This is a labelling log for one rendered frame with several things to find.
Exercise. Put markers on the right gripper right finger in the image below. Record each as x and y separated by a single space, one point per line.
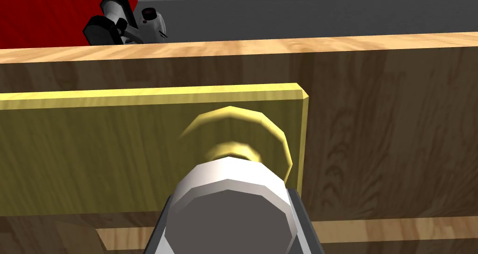
305 231

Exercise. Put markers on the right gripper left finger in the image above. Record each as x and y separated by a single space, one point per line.
156 233

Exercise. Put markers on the white and yellow round knob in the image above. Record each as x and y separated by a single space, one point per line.
227 213

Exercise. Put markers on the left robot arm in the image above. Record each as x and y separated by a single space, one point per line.
115 18

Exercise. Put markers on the yellow wooden drawer front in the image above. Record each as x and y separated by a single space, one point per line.
93 153

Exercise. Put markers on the brown wooden cupboard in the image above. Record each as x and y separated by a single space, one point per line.
392 134

